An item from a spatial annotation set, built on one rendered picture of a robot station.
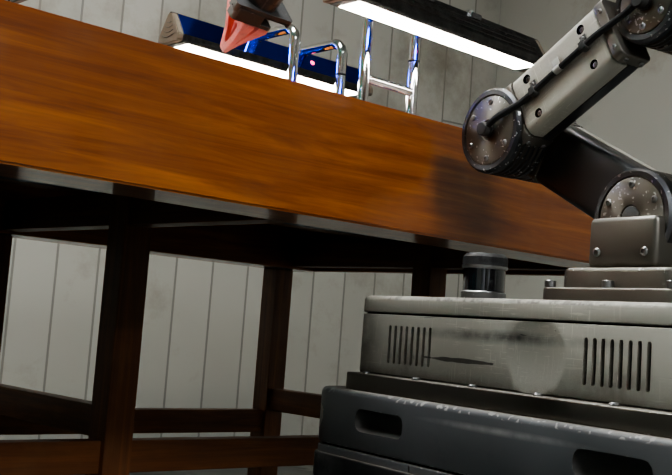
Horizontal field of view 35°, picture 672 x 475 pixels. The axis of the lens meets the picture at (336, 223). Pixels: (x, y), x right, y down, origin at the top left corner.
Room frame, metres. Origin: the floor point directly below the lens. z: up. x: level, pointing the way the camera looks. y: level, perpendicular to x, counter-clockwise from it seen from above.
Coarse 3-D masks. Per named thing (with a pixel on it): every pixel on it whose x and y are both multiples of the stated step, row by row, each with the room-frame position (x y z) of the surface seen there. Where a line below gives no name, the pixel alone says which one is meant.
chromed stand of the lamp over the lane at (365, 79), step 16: (432, 0) 2.12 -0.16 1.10; (480, 16) 2.22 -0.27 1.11; (368, 32) 2.23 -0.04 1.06; (368, 48) 2.23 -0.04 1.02; (416, 48) 2.33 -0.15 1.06; (368, 64) 2.23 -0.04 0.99; (416, 64) 2.33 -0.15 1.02; (368, 80) 2.24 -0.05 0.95; (384, 80) 2.27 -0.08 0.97; (416, 80) 2.34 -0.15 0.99; (416, 96) 2.34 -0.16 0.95
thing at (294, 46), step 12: (264, 36) 2.49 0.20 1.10; (276, 36) 2.47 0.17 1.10; (300, 48) 2.62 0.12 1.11; (312, 48) 2.58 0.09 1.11; (324, 48) 2.56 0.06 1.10; (336, 48) 2.52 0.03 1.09; (288, 60) 2.41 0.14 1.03; (288, 72) 2.41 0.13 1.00; (336, 72) 2.51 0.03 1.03; (336, 84) 2.51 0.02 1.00
